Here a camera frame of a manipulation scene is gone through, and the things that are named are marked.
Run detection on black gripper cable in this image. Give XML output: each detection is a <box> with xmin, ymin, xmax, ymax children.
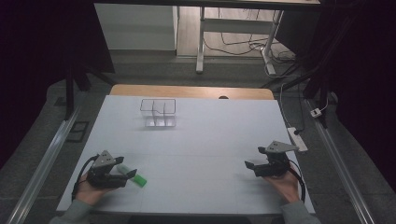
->
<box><xmin>71</xmin><ymin>154</ymin><xmax>100</xmax><ymax>202</ymax></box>
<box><xmin>288</xmin><ymin>160</ymin><xmax>307</xmax><ymax>203</ymax></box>

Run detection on white desk frame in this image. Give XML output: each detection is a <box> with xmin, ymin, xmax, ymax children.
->
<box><xmin>195</xmin><ymin>6</ymin><xmax>285</xmax><ymax>77</ymax></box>

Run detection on person's right hand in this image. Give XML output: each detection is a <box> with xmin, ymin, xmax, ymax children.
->
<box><xmin>263</xmin><ymin>166</ymin><xmax>301</xmax><ymax>203</ymax></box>

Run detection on green highlighter pen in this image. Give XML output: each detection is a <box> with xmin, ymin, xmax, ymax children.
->
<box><xmin>116</xmin><ymin>163</ymin><xmax>148</xmax><ymax>188</ymax></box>

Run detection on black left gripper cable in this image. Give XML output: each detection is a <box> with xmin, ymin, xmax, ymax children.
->
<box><xmin>71</xmin><ymin>154</ymin><xmax>100</xmax><ymax>202</ymax></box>

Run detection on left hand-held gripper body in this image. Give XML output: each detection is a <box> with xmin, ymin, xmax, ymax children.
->
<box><xmin>86</xmin><ymin>149</ymin><xmax>128</xmax><ymax>189</ymax></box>

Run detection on aluminium rail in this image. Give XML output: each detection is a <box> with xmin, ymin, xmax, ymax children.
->
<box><xmin>6</xmin><ymin>104</ymin><xmax>82</xmax><ymax>224</ymax></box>
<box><xmin>304</xmin><ymin>98</ymin><xmax>376</xmax><ymax>224</ymax></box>

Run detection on person's left hand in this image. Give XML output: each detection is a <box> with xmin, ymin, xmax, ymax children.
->
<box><xmin>75</xmin><ymin>177</ymin><xmax>108</xmax><ymax>206</ymax></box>

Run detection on white table mat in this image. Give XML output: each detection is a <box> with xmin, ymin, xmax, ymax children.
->
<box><xmin>56</xmin><ymin>94</ymin><xmax>316</xmax><ymax>217</ymax></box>

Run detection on white power strip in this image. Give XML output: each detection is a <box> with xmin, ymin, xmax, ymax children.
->
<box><xmin>286</xmin><ymin>126</ymin><xmax>309</xmax><ymax>153</ymax></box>

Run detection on black cables on floor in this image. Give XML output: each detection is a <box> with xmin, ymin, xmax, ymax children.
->
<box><xmin>203</xmin><ymin>7</ymin><xmax>297</xmax><ymax>78</ymax></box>

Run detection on black metal stand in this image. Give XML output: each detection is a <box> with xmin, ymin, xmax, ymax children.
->
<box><xmin>63</xmin><ymin>46</ymin><xmax>117</xmax><ymax>121</ymax></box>

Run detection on white cabinet panel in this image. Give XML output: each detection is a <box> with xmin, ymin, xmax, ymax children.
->
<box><xmin>93</xmin><ymin>3</ymin><xmax>179</xmax><ymax>51</ymax></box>

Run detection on black rectangular floor frame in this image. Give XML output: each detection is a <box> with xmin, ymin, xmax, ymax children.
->
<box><xmin>65</xmin><ymin>120</ymin><xmax>91</xmax><ymax>144</ymax></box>

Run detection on dark curtain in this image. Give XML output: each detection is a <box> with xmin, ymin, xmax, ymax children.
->
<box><xmin>0</xmin><ymin>0</ymin><xmax>116</xmax><ymax>171</ymax></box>
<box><xmin>275</xmin><ymin>0</ymin><xmax>396</xmax><ymax>192</ymax></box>

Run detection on black plug with cable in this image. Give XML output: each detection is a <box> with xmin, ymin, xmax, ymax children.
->
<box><xmin>292</xmin><ymin>81</ymin><xmax>306</xmax><ymax>136</ymax></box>

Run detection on clear plastic divided organizer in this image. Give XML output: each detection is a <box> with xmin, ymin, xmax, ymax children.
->
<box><xmin>139</xmin><ymin>98</ymin><xmax>177</xmax><ymax>129</ymax></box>

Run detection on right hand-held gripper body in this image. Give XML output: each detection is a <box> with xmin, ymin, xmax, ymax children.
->
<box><xmin>254</xmin><ymin>140</ymin><xmax>301</xmax><ymax>178</ymax></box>

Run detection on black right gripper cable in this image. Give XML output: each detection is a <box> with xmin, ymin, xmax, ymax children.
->
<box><xmin>288</xmin><ymin>160</ymin><xmax>307</xmax><ymax>203</ymax></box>

